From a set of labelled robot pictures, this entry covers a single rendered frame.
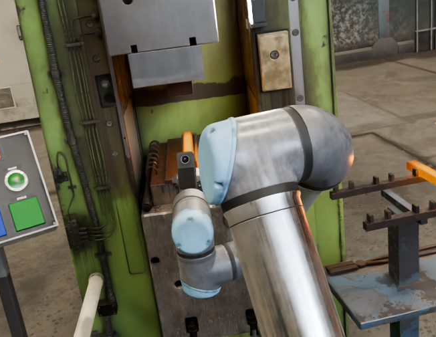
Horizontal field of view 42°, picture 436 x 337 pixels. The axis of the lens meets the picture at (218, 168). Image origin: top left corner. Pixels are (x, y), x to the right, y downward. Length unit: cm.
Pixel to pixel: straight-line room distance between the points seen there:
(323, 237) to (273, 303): 122
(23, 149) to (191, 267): 60
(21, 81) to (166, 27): 547
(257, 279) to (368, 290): 88
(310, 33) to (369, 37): 668
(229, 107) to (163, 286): 72
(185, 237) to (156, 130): 93
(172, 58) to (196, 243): 56
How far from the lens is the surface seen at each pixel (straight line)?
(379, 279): 169
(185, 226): 126
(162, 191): 170
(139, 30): 159
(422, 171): 169
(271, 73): 174
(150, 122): 213
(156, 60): 160
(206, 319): 184
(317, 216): 195
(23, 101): 703
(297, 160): 82
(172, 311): 182
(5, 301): 182
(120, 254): 195
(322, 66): 180
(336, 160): 87
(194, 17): 158
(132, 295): 203
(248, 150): 79
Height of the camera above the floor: 157
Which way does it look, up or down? 20 degrees down
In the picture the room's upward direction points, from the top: 7 degrees counter-clockwise
